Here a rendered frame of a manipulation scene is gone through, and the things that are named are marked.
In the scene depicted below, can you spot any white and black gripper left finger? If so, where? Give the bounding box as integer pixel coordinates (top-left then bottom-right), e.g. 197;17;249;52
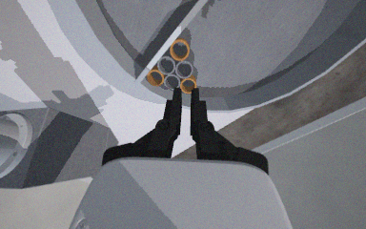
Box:
102;88;182;165

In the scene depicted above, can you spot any bronze bushing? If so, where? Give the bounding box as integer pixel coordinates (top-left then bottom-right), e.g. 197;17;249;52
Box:
170;38;190;61
147;66;166;87
180;75;196;94

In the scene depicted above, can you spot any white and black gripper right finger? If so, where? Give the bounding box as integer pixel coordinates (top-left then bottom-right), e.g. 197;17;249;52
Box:
191;88;269;175

